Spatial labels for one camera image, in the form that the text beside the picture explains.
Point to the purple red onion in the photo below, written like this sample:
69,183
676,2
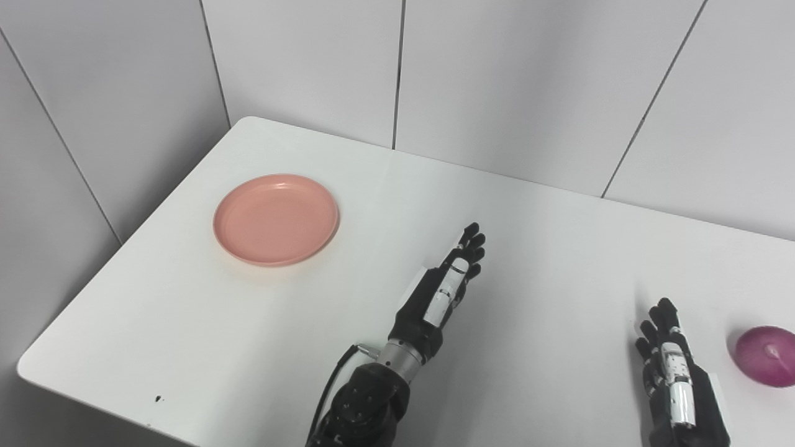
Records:
767,356

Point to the pink plate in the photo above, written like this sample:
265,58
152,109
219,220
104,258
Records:
276,219

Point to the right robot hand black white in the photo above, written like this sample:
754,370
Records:
677,391

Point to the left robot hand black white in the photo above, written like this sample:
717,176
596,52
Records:
435,304

